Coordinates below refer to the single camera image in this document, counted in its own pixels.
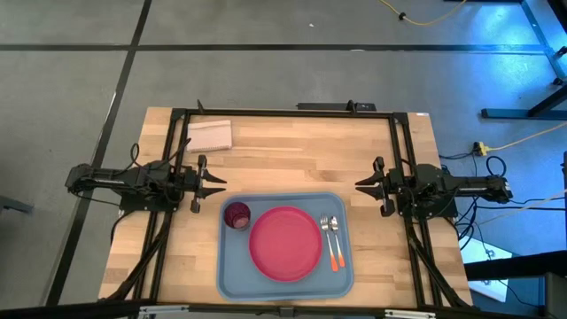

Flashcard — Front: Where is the blue plastic tray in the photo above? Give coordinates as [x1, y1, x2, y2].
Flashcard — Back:
[215, 191, 355, 303]

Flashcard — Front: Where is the black bar with silver brackets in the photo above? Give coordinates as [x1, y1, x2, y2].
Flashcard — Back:
[0, 300, 567, 319]

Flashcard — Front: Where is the dark metal stand frame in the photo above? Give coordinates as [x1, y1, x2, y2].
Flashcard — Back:
[480, 0, 567, 121]

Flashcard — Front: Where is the dark red ribbed cup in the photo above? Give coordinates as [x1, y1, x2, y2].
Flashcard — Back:
[223, 201, 252, 231]

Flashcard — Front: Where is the beige folded cloth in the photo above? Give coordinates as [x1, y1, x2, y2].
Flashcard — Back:
[186, 120, 234, 153]

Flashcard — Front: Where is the black floor cable bundle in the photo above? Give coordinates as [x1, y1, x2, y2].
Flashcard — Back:
[438, 152, 567, 252]

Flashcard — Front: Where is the black aluminium table frame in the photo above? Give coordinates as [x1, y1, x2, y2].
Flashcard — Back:
[105, 99, 473, 311]

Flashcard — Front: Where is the metal spoon orange handle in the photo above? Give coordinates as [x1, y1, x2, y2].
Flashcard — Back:
[330, 215, 346, 268]

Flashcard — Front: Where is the yellow floor cable black plug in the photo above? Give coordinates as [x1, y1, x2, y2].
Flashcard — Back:
[380, 0, 469, 27]

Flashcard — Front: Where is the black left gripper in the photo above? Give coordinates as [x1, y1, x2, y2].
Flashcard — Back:
[178, 154, 229, 214]

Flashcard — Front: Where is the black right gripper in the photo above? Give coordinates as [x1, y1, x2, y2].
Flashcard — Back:
[354, 156, 404, 218]

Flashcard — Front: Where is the red round plate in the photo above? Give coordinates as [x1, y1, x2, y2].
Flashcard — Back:
[248, 206, 323, 284]

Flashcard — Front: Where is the white sheet on floor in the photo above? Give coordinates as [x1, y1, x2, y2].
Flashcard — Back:
[460, 237, 515, 303]

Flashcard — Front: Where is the black beam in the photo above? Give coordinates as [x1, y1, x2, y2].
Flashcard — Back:
[463, 250, 567, 281]

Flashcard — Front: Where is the yellow plug with pale cable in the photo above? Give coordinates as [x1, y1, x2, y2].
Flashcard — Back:
[473, 121, 567, 157]

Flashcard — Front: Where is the metal fork orange handle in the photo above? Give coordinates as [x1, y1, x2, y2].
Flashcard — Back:
[319, 214, 340, 273]

